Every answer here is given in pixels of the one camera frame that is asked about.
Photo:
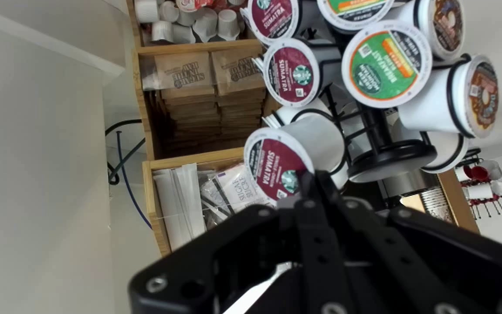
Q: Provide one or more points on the green orange lid coffee pod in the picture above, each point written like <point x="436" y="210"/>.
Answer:
<point x="386" y="65"/>

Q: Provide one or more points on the maroon lid coffee pod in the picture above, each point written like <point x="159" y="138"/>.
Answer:
<point x="278" y="158"/>

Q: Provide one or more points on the brown paper napkin stack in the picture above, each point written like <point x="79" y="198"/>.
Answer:
<point x="201" y="100"/>

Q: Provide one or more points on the maroon coffee pod top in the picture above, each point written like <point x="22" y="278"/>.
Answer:
<point x="273" y="20"/>

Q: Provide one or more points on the green lid coffee pod top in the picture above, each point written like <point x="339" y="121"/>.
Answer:
<point x="349" y="16"/>

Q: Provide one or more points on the wooden condiment organizer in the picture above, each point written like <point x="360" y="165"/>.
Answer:
<point x="217" y="159"/>

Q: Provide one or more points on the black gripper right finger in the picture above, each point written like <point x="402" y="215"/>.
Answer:
<point x="328" y="187"/>

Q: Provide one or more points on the maroon coffee pod middle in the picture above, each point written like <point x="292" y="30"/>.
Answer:
<point x="292" y="72"/>

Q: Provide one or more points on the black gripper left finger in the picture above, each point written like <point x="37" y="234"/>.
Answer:
<point x="309" y="187"/>

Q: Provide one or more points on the brown lid coffee pod top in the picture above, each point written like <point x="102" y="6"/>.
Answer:
<point x="442" y="22"/>

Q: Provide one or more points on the brown lid coffee pod right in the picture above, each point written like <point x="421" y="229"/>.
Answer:
<point x="459" y="98"/>

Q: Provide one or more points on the brown lid coffee pod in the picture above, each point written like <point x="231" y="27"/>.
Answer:
<point x="442" y="22"/>
<point x="459" y="98"/>

